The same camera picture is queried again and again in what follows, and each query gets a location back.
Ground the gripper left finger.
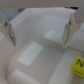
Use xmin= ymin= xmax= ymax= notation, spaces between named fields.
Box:
xmin=0 ymin=12 xmax=17 ymax=47

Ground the yellow block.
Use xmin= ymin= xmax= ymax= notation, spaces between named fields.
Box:
xmin=70 ymin=56 xmax=84 ymax=78

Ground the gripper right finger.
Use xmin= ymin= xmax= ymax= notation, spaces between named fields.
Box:
xmin=61 ymin=8 xmax=84 ymax=48

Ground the white plastic box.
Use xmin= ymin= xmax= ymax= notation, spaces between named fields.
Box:
xmin=0 ymin=4 xmax=84 ymax=84

